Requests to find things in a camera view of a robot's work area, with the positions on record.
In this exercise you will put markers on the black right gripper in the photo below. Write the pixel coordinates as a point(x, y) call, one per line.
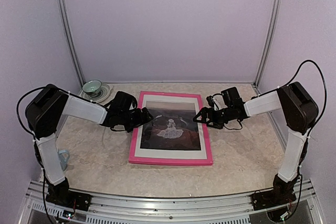
point(204, 111)

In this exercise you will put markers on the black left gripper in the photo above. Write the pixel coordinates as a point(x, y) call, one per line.
point(140, 120)

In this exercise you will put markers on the dark photo with white figure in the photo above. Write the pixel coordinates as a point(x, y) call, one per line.
point(172, 127)

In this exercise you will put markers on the pink wooden picture frame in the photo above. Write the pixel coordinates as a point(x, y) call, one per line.
point(136, 140)

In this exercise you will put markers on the white mat board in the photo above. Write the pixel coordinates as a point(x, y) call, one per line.
point(168, 153)

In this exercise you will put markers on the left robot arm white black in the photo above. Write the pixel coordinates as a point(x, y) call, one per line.
point(52, 103)

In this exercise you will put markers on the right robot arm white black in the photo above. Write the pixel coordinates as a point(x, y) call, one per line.
point(298, 107)

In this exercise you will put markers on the green ceramic bowl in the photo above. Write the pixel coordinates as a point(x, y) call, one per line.
point(92, 88)

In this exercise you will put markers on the white and blue mug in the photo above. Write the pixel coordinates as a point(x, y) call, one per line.
point(64, 157)

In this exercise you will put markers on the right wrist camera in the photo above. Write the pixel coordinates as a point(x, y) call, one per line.
point(211, 102)

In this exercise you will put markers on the aluminium front rail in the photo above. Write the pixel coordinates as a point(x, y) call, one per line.
point(108, 208)

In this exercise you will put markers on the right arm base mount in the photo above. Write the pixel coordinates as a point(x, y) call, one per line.
point(281, 193)

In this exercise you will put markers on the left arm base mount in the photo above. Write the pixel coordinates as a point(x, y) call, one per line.
point(61, 195)

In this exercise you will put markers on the right aluminium corner post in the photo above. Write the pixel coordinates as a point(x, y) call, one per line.
point(268, 42)

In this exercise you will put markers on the aluminium corner post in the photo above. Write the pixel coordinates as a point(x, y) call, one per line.
point(268, 42)
point(70, 41)

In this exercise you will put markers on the left aluminium corner post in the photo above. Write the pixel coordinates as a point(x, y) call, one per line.
point(70, 41)

